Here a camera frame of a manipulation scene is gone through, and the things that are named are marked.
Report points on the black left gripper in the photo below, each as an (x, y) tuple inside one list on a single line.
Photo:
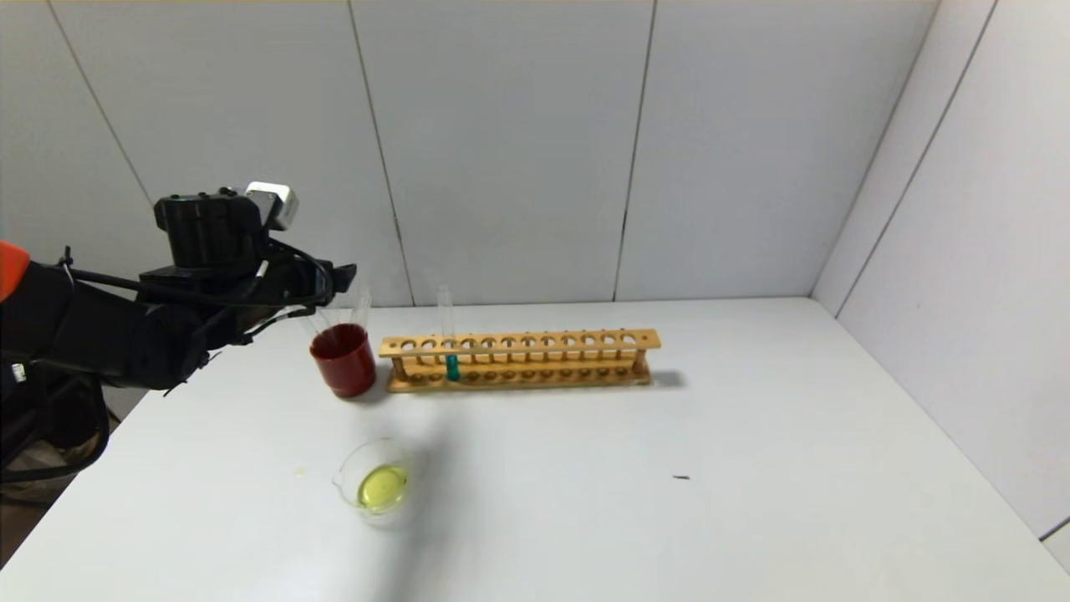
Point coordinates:
[(301, 284)]

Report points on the test tube with yellow pigment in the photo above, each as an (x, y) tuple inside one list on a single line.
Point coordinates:
[(361, 308)]

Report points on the test tube with blue pigment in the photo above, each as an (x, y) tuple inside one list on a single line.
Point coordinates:
[(452, 366)]

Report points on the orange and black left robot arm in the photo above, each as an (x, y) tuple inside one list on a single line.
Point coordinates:
[(109, 334)]

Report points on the wooden test tube rack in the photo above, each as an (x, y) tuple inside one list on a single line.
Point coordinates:
[(518, 344)]

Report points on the dark red cup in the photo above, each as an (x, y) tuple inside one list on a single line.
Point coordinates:
[(346, 368)]

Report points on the clear glass beaker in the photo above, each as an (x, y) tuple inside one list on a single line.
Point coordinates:
[(383, 489)]

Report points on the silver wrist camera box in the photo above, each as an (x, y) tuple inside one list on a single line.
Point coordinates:
[(274, 205)]

